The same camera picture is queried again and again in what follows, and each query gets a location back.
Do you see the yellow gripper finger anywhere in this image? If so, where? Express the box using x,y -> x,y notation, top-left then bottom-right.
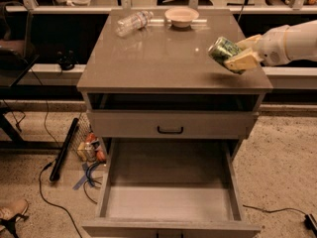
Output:
224,48 -> 262,72
237,34 -> 262,50

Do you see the black drawer handle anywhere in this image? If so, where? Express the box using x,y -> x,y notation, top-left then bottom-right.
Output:
157,126 -> 184,135

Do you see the black floor cable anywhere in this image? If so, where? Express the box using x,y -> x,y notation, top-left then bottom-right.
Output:
38,161 -> 83,238

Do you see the dark office chair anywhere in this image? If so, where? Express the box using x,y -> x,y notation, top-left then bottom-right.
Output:
0,1 -> 39,87

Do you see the clear plastic water bottle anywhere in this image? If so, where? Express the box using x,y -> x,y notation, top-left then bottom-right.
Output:
116,11 -> 154,37

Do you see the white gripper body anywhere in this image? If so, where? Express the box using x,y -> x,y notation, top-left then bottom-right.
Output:
255,25 -> 290,66

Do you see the closed top drawer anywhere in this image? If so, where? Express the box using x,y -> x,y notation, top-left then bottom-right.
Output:
87,110 -> 258,139

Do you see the open middle drawer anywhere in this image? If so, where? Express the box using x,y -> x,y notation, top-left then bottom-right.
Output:
82,139 -> 261,238

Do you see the black long bar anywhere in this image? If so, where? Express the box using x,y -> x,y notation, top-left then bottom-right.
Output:
50,118 -> 79,182

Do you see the black round device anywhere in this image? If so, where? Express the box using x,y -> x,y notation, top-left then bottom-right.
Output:
56,51 -> 77,70

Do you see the green crushed soda can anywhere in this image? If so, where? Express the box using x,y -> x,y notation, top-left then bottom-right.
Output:
208,37 -> 244,74

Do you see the tan shoe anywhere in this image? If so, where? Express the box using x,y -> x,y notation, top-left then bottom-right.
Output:
0,199 -> 29,220

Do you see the white shallow bowl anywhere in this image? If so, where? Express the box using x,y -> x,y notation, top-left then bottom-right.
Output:
164,7 -> 199,28

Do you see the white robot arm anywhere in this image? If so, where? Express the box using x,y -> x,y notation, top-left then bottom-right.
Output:
224,21 -> 317,71

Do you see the wire basket with items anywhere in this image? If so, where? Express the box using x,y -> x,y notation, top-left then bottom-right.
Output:
71,113 -> 106,163

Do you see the grey drawer cabinet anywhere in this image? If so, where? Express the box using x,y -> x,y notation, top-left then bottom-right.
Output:
76,7 -> 274,238

